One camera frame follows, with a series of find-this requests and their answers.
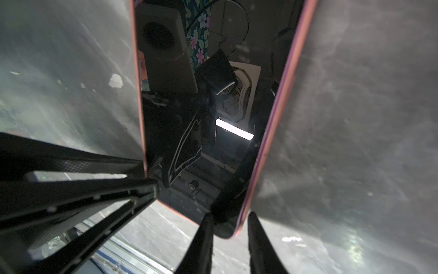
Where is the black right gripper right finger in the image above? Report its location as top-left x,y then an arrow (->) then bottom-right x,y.
248,212 -> 288,274

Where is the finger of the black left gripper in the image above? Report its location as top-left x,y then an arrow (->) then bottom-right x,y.
1,133 -> 159,274

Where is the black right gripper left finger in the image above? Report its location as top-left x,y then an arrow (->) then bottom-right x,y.
175,213 -> 214,274

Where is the pink phone case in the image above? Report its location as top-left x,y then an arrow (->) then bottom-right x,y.
129,0 -> 319,240

